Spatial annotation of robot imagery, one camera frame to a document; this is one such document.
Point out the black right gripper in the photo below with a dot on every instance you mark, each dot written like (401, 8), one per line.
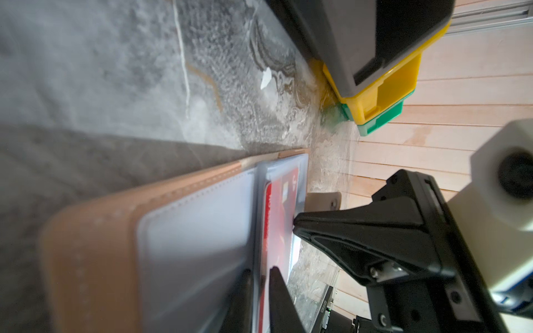
(405, 248)

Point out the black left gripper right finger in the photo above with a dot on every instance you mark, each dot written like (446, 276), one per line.
(282, 312)

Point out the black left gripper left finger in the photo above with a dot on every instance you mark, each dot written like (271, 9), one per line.
(238, 318)

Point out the tan leather card holder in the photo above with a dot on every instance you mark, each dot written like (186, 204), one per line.
(166, 257)

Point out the red credit card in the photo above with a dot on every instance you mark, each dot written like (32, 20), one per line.
(278, 213)

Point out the green plastic bin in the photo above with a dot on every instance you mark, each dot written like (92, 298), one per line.
(337, 113)

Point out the yellow plastic bin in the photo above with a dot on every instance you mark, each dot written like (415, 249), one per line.
(387, 90)

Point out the black plastic bin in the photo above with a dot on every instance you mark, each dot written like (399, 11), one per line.
(359, 41)

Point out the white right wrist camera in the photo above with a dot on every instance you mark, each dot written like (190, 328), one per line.
(494, 215)

